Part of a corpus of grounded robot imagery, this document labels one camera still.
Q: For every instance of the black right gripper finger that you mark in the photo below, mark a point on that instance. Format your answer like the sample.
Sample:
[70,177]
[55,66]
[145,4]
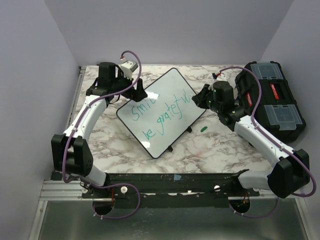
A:
[204,91]
[200,101]

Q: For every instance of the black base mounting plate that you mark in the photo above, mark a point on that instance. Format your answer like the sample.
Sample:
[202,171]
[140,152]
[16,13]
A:
[168,190]

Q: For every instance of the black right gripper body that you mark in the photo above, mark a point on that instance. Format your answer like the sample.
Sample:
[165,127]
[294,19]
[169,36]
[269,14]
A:
[211,103]

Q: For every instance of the black plastic toolbox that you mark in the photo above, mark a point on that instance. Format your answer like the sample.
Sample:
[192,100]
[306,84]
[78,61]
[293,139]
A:
[277,111]

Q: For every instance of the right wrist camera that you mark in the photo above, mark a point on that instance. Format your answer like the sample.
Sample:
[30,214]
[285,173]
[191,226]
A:
[219,76]

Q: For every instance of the front aluminium rail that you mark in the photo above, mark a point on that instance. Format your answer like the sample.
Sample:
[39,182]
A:
[54,190]

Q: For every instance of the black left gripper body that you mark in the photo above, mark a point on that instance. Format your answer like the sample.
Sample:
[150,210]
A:
[123,83]

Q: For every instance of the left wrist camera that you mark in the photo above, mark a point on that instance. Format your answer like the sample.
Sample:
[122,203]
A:
[128,68]

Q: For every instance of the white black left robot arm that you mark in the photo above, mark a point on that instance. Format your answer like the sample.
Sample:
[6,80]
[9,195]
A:
[70,150]

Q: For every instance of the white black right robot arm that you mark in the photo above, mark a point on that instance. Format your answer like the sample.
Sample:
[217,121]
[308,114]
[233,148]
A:
[290,168]

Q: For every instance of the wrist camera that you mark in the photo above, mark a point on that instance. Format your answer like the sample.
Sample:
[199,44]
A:
[219,76]
[128,68]

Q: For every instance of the black framed whiteboard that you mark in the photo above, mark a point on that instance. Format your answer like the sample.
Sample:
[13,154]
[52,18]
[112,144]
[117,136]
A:
[164,115]

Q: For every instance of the aluminium rail left edge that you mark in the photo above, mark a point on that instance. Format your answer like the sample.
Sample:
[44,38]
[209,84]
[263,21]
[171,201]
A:
[82,70]

